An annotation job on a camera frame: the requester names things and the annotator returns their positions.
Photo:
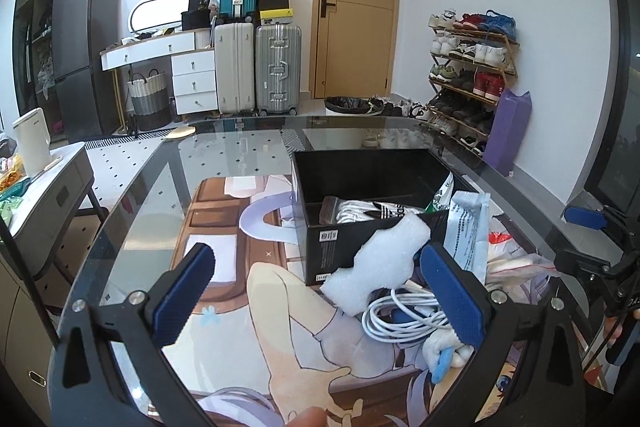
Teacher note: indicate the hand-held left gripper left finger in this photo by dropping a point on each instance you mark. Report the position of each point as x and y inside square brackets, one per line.
[182, 297]

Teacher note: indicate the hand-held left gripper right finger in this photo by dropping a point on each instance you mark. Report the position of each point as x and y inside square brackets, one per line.
[452, 297]

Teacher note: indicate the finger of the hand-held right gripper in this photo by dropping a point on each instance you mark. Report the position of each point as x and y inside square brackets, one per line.
[585, 217]
[580, 263]

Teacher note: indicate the white and blue plush toy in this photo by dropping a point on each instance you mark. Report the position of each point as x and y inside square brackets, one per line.
[440, 349]

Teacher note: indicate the white printed packet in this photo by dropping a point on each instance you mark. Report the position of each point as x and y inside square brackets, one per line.
[467, 232]

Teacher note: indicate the red and white plastic bag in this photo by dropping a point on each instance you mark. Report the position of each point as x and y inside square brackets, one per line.
[505, 252]

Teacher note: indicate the white foam piece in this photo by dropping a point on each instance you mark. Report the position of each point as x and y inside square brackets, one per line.
[370, 267]

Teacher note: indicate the black cardboard box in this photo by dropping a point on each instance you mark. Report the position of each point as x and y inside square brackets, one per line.
[325, 252]

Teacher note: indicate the green and white packet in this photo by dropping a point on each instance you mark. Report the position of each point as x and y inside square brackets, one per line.
[440, 198]

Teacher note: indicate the purple bag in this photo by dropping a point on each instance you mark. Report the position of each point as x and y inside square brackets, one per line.
[507, 132]

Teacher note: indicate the printed table mat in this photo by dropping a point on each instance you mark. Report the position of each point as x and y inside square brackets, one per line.
[300, 307]

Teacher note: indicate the striped white bag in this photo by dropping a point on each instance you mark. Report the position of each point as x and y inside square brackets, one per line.
[360, 212]

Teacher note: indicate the grey side table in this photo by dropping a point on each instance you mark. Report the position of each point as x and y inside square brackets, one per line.
[60, 197]

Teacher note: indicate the beige cabinet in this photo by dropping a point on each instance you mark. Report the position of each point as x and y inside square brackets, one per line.
[25, 347]

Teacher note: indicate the black white striped rug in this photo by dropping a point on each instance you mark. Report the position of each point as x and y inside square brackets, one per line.
[125, 138]

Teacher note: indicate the wooden shoe rack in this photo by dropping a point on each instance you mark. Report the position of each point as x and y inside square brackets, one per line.
[510, 57]

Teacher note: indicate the pile of sneakers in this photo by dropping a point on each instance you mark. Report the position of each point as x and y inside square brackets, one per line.
[400, 107]

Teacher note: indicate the woven laundry basket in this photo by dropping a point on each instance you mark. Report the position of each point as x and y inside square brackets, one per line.
[150, 102]

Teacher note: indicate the rows of shoes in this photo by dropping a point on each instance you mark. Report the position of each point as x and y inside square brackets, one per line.
[465, 52]

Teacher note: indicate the pile of snack packets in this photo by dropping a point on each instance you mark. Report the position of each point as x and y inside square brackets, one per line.
[10, 187]

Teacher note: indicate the white electric kettle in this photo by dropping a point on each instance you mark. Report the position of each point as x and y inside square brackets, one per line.
[32, 142]

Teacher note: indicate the white vanity desk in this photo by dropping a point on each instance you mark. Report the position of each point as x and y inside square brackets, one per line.
[192, 72]

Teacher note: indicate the white suitcase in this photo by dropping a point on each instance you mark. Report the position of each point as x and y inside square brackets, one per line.
[234, 67]

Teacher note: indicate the silver suitcase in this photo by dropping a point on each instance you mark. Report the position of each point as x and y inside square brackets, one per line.
[277, 67]

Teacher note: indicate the black refrigerator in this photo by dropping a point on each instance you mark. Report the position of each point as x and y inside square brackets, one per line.
[85, 57]

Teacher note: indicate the oval white mirror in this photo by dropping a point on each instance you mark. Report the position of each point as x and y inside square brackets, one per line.
[157, 12]

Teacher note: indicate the black bag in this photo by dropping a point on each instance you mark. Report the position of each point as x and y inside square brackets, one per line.
[196, 9]

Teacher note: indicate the yellow and black shoe box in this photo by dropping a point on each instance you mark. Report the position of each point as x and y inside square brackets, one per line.
[276, 16]

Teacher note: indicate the wooden door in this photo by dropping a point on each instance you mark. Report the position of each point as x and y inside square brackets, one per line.
[360, 7]

